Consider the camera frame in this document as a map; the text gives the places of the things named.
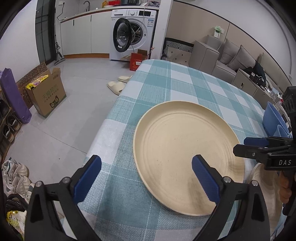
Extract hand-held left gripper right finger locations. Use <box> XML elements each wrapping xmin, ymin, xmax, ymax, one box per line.
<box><xmin>191</xmin><ymin>155</ymin><xmax>271</xmax><ymax>241</ymax></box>

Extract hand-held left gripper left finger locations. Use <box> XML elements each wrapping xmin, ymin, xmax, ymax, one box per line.
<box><xmin>24</xmin><ymin>155</ymin><xmax>102</xmax><ymax>241</ymax></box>

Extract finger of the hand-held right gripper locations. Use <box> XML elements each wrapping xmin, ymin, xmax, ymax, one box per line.
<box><xmin>233</xmin><ymin>143</ymin><xmax>274</xmax><ymax>161</ymax></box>
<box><xmin>243</xmin><ymin>136</ymin><xmax>293</xmax><ymax>148</ymax></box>

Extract blue plastic bowls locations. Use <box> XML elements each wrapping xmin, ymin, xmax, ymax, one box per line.
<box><xmin>263</xmin><ymin>102</ymin><xmax>289</xmax><ymax>137</ymax></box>

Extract cream round plate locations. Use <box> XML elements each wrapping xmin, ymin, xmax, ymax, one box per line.
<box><xmin>133</xmin><ymin>100</ymin><xmax>246</xmax><ymax>217</ymax></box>
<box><xmin>251</xmin><ymin>162</ymin><xmax>284</xmax><ymax>224</ymax></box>

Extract person's right hand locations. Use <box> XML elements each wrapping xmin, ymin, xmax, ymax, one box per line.
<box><xmin>278</xmin><ymin>172</ymin><xmax>292</xmax><ymax>207</ymax></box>

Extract grey side cabinet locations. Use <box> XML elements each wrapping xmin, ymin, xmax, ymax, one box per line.
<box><xmin>232</xmin><ymin>68</ymin><xmax>278</xmax><ymax>109</ymax></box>

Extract dark jacket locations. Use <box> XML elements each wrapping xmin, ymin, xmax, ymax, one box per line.
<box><xmin>252</xmin><ymin>62</ymin><xmax>267</xmax><ymax>80</ymax></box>

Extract group of assorted shoes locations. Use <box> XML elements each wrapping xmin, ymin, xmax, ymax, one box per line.
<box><xmin>0</xmin><ymin>100</ymin><xmax>31</xmax><ymax>209</ymax></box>

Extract grey sofa cushion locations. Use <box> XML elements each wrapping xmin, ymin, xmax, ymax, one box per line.
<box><xmin>218</xmin><ymin>38</ymin><xmax>241</xmax><ymax>65</ymax></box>
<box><xmin>228</xmin><ymin>45</ymin><xmax>257</xmax><ymax>72</ymax></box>

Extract yellow plastic bag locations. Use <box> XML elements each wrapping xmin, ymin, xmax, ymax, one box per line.
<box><xmin>6</xmin><ymin>210</ymin><xmax>26</xmax><ymax>240</ymax></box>

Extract brown cardboard box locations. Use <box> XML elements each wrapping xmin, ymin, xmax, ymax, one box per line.
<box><xmin>25</xmin><ymin>68</ymin><xmax>67</xmax><ymax>118</ymax></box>

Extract wooden shoe rack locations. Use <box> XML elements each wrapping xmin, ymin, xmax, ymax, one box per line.
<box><xmin>0</xmin><ymin>93</ymin><xmax>23</xmax><ymax>167</ymax></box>

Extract grey sofa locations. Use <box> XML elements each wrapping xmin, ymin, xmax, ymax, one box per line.
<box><xmin>191</xmin><ymin>35</ymin><xmax>288</xmax><ymax>93</ymax></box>

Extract teal checked tablecloth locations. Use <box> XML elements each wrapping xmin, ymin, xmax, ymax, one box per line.
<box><xmin>80</xmin><ymin>59</ymin><xmax>285</xmax><ymax>241</ymax></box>

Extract yellow snack bag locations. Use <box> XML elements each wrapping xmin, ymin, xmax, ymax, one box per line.
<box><xmin>25</xmin><ymin>74</ymin><xmax>50</xmax><ymax>90</ymax></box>

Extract purple bag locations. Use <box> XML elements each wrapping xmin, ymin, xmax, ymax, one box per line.
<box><xmin>0</xmin><ymin>68</ymin><xmax>32</xmax><ymax>125</ymax></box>

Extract beige dotted rug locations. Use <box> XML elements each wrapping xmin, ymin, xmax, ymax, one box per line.
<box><xmin>165</xmin><ymin>49</ymin><xmax>192</xmax><ymax>67</ymax></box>

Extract patterned brown carton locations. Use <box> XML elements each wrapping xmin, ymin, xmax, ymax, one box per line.
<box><xmin>16</xmin><ymin>61</ymin><xmax>49</xmax><ymax>109</ymax></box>

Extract black white patterned mat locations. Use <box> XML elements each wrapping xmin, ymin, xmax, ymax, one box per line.
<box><xmin>162</xmin><ymin>38</ymin><xmax>194</xmax><ymax>62</ymax></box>

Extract floor mop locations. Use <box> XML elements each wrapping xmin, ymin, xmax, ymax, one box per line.
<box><xmin>54</xmin><ymin>42</ymin><xmax>66</xmax><ymax>65</ymax></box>

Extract red box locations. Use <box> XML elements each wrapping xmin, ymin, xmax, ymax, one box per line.
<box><xmin>130</xmin><ymin>49</ymin><xmax>151</xmax><ymax>71</ymax></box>

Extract white base cabinets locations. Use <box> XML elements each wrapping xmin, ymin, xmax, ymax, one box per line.
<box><xmin>60</xmin><ymin>8</ymin><xmax>114</xmax><ymax>59</ymax></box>

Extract dark glass door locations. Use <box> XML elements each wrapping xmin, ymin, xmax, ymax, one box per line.
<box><xmin>35</xmin><ymin>0</ymin><xmax>57</xmax><ymax>63</ymax></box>

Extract white washing machine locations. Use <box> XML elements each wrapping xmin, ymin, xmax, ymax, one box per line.
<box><xmin>109</xmin><ymin>9</ymin><xmax>159</xmax><ymax>62</ymax></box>

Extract wall outlet with green plug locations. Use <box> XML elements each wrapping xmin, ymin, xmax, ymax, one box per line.
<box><xmin>213</xmin><ymin>26</ymin><xmax>224</xmax><ymax>40</ymax></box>

